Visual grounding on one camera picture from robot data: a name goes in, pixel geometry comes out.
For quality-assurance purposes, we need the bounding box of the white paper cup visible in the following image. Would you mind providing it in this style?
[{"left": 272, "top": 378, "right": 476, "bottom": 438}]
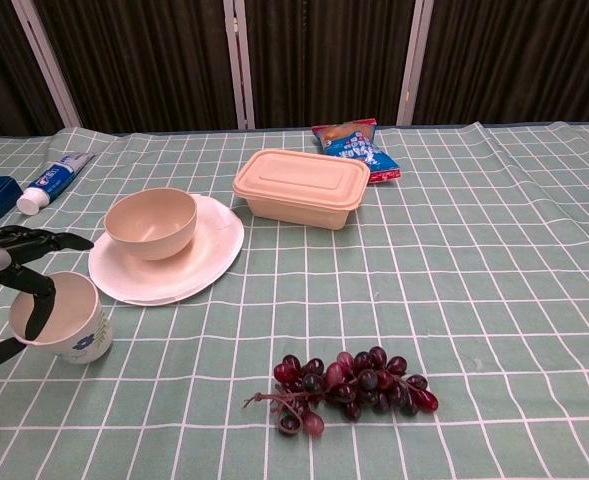
[{"left": 8, "top": 271, "right": 115, "bottom": 365}]

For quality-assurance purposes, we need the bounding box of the white paper plate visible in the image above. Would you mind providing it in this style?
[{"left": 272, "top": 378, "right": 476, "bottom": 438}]
[{"left": 87, "top": 192, "right": 246, "bottom": 307}]

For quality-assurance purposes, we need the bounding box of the blue white toothpaste tube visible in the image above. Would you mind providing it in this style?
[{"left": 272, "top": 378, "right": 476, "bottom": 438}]
[{"left": 15, "top": 151, "right": 97, "bottom": 217}]

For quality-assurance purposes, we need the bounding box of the beige bowl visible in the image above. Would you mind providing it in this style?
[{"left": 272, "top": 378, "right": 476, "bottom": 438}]
[{"left": 104, "top": 187, "right": 199, "bottom": 262}]

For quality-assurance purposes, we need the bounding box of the black pleated curtain panel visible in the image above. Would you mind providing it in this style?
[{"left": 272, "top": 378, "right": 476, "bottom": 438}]
[
  {"left": 0, "top": 0, "right": 67, "bottom": 144},
  {"left": 412, "top": 0, "right": 589, "bottom": 126},
  {"left": 243, "top": 0, "right": 418, "bottom": 131},
  {"left": 32, "top": 0, "right": 240, "bottom": 135}
]

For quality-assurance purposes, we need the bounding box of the beige lidded lunch box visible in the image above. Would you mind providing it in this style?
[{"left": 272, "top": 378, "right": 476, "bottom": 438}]
[{"left": 231, "top": 148, "right": 372, "bottom": 232}]

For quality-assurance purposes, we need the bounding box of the dark red grape bunch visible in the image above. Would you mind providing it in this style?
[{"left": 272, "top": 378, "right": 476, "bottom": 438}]
[{"left": 243, "top": 345, "right": 440, "bottom": 438}]

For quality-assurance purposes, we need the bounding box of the blue red snack bag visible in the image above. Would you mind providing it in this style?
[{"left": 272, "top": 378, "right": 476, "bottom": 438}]
[{"left": 311, "top": 117, "right": 404, "bottom": 186}]

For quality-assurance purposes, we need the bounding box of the green checked tablecloth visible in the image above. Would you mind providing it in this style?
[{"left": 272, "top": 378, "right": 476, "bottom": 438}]
[{"left": 0, "top": 120, "right": 589, "bottom": 480}]

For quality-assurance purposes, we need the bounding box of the white partition post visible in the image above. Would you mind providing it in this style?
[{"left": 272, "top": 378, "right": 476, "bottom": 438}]
[
  {"left": 222, "top": 0, "right": 256, "bottom": 131},
  {"left": 395, "top": 0, "right": 434, "bottom": 127},
  {"left": 10, "top": 0, "right": 84, "bottom": 130}
]

